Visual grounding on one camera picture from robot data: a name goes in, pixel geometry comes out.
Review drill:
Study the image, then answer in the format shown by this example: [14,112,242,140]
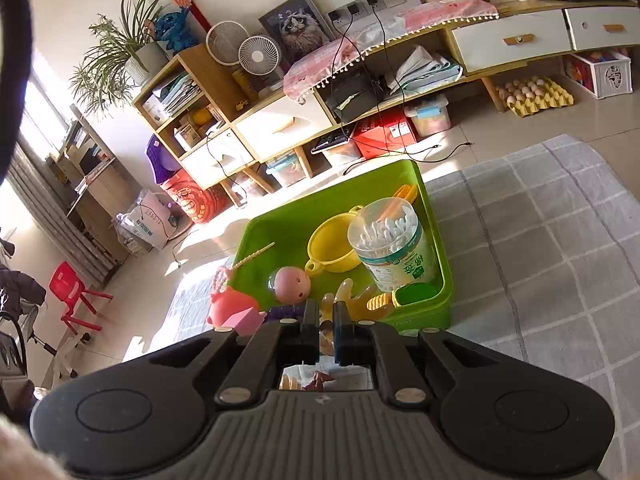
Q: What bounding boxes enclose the beige rubber toy hand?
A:
[320,278,378,356]

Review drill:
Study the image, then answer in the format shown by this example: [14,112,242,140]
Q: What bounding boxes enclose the small red brown figurine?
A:
[303,370,335,391]

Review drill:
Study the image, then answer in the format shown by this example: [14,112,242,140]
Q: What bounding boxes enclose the purple toy grapes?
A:
[265,304,305,322]

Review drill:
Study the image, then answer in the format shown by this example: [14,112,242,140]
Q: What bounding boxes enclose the pink round toy ball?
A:
[268,266,311,304]

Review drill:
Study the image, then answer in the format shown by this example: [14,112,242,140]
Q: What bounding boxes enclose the yellow toy pot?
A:
[304,206,362,278]

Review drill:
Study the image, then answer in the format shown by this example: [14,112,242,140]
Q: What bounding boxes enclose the pink pig toy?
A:
[206,266,266,336]

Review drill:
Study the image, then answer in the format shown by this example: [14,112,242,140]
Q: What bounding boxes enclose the green plastic cookie bin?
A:
[230,159,454,332]

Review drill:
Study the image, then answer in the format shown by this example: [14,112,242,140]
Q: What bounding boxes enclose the cotton swab jar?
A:
[347,197,438,292]

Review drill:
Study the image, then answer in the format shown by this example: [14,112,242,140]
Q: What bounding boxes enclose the orange toy pot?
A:
[392,184,419,204]

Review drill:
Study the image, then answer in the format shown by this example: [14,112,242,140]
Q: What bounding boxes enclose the red patterned bag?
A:
[160,169,233,224]

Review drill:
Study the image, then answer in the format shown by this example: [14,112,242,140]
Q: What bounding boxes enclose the white shopping bag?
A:
[115,188,188,250]

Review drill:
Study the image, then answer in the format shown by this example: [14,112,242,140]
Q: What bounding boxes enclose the red storage box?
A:
[352,107,416,159]

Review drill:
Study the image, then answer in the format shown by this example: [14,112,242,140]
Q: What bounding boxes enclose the grey checked cloth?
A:
[164,133,640,480]

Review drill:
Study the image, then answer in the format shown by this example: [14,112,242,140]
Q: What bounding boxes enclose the purple plastic stool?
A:
[145,136,181,184]

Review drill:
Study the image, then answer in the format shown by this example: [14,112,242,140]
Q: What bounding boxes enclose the clear storage box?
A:
[404,94,451,138]

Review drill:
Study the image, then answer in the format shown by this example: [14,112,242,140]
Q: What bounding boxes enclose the black bag on shelf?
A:
[320,68,386,110]

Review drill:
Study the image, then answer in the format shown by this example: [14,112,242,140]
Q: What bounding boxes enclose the red child chair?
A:
[49,261,114,335]

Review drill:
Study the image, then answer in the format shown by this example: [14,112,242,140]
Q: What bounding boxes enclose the wooden shelf unit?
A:
[132,44,250,160]

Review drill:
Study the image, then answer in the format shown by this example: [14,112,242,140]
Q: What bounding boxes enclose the pink tablecloth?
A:
[283,0,500,101]

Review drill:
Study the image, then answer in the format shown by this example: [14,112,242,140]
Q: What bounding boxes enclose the white desk fan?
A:
[239,35,281,76]

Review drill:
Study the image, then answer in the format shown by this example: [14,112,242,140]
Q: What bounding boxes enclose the framed cat picture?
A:
[259,0,334,64]

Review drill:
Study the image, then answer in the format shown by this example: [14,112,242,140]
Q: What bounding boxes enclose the egg tray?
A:
[496,77,575,118]

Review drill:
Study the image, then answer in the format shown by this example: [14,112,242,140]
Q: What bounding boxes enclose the potted green plant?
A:
[70,0,163,113]

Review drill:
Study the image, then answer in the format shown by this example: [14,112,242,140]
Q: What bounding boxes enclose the blue stitch plush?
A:
[153,8,198,54]

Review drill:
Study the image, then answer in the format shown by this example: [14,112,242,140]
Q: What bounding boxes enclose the white toy box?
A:
[562,50,634,100]

